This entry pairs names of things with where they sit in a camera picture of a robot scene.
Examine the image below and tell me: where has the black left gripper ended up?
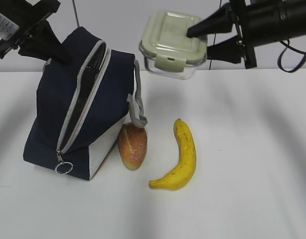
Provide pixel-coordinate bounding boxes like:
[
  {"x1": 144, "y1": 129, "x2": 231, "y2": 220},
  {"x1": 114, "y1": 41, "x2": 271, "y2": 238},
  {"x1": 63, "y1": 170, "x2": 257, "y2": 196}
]
[{"x1": 0, "y1": 0, "x2": 71, "y2": 65}]

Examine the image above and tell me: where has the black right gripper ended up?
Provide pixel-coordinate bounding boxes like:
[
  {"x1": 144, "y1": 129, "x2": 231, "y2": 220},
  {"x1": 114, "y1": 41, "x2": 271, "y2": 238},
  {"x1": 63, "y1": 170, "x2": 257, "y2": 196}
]
[{"x1": 186, "y1": 0, "x2": 257, "y2": 69}]

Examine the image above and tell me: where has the green lid glass food container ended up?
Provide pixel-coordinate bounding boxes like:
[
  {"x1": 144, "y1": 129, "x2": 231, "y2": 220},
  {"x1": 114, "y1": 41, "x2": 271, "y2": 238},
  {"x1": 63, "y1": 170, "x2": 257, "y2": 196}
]
[{"x1": 139, "y1": 10, "x2": 207, "y2": 80}]

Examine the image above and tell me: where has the navy and white lunch bag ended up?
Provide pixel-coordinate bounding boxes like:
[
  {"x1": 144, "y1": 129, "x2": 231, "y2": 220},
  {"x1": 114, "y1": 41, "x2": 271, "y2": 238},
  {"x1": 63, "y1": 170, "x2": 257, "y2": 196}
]
[{"x1": 23, "y1": 27, "x2": 148, "y2": 180}]

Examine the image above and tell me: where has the orange red mango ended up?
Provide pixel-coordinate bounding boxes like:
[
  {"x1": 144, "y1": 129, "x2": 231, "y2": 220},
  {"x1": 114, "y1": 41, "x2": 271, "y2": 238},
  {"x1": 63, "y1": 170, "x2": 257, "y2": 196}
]
[{"x1": 118, "y1": 122, "x2": 148, "y2": 170}]

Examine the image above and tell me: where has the yellow banana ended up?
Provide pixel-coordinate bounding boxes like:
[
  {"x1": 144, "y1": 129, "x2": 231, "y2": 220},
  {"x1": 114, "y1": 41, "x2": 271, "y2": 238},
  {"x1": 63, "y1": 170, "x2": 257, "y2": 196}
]
[{"x1": 149, "y1": 119, "x2": 197, "y2": 190}]

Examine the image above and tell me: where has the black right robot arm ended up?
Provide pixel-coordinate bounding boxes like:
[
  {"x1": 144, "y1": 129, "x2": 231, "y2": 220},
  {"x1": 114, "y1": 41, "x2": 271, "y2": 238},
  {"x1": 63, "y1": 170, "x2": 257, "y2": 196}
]
[{"x1": 186, "y1": 0, "x2": 306, "y2": 69}]

